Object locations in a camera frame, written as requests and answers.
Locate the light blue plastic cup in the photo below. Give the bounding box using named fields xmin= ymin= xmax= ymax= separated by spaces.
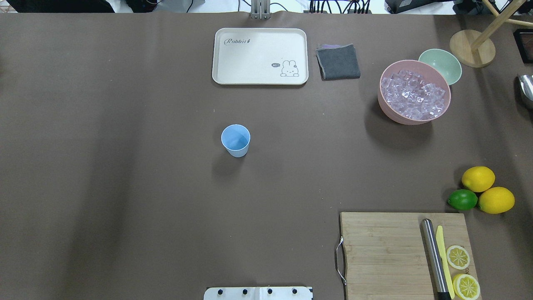
xmin=221 ymin=125 xmax=251 ymax=158

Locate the pile of clear ice cubes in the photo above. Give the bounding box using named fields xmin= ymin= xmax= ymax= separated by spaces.
xmin=379 ymin=70 xmax=449 ymax=121

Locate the steel ice scoop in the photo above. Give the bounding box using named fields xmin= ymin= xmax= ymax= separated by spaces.
xmin=517 ymin=75 xmax=533 ymax=110

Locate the cream rabbit tray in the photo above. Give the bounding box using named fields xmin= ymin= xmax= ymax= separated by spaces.
xmin=212 ymin=28 xmax=309 ymax=85

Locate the grey folded cloth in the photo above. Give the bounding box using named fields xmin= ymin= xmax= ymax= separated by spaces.
xmin=315 ymin=44 xmax=361 ymax=80

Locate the pink bowl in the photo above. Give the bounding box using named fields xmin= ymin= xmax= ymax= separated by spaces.
xmin=378 ymin=60 xmax=451 ymax=125

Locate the wooden cutting board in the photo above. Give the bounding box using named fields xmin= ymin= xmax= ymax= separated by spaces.
xmin=339 ymin=212 xmax=473 ymax=300

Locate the yellow plastic knife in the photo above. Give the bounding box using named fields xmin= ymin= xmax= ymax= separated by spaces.
xmin=435 ymin=225 xmax=455 ymax=300

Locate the mint green bowl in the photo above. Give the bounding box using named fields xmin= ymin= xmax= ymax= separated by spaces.
xmin=418 ymin=49 xmax=462 ymax=85

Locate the green lime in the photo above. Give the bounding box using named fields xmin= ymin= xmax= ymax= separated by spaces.
xmin=447 ymin=189 xmax=478 ymax=210

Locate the steel muddler rod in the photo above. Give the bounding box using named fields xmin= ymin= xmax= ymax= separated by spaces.
xmin=421 ymin=218 xmax=451 ymax=300

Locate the yellow lemon far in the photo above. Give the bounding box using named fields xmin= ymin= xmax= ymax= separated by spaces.
xmin=461 ymin=166 xmax=496 ymax=193

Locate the yellow lemon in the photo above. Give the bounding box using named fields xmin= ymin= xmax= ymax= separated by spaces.
xmin=461 ymin=166 xmax=496 ymax=193
xmin=478 ymin=187 xmax=516 ymax=214

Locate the lemon half upper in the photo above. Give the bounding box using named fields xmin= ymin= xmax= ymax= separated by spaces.
xmin=446 ymin=245 xmax=471 ymax=270

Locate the lemon half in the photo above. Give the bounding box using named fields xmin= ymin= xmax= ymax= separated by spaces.
xmin=452 ymin=274 xmax=481 ymax=300
xmin=446 ymin=245 xmax=471 ymax=270

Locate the wooden glass stand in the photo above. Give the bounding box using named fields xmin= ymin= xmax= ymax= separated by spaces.
xmin=450 ymin=0 xmax=533 ymax=68

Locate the yellow lemon near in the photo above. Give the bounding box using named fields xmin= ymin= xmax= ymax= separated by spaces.
xmin=478 ymin=187 xmax=516 ymax=214

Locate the lemon half lower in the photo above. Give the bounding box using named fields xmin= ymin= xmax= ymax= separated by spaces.
xmin=452 ymin=274 xmax=481 ymax=300

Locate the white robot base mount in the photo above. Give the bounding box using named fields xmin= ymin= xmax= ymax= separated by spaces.
xmin=203 ymin=285 xmax=314 ymax=300

